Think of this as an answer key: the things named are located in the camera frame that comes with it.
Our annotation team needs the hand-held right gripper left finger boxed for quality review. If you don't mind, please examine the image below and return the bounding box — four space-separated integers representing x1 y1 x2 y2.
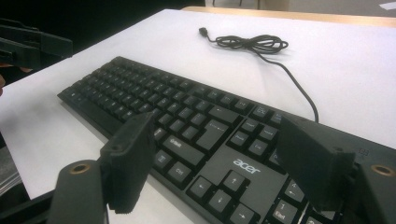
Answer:
99 111 157 216

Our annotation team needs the black keyboard cable with plug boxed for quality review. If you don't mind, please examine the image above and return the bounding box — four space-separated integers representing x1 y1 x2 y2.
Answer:
198 26 320 124

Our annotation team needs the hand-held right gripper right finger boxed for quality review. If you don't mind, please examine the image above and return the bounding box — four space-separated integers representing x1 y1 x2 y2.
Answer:
275 115 357 213

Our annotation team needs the black computer keyboard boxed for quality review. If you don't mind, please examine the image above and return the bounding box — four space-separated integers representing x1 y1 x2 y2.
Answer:
56 55 396 224

